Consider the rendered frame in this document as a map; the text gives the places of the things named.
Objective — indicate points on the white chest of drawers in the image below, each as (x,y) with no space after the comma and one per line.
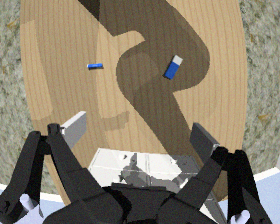
(148,176)

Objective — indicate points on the blue and white eraser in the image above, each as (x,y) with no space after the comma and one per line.
(175,63)

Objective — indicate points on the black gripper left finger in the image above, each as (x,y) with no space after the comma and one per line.
(20,201)

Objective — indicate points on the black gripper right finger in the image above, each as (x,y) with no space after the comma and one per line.
(243,200)

